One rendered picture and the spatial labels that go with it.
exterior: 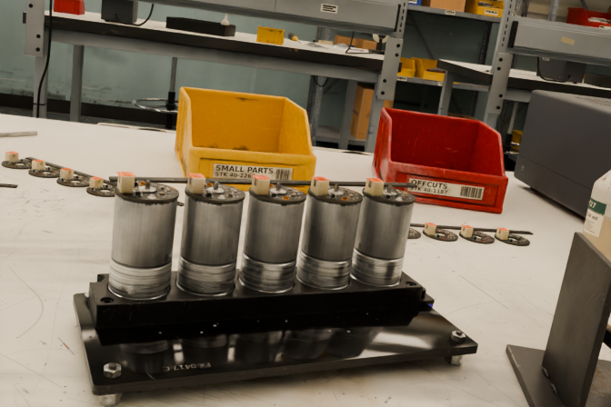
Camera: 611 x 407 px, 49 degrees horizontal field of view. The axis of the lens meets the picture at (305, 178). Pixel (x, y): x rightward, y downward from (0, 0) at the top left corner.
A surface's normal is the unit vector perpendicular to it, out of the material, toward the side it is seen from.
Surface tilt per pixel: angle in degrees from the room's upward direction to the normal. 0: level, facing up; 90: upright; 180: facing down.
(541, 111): 90
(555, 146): 90
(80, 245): 0
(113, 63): 90
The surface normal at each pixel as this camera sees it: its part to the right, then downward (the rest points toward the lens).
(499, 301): 0.14, -0.96
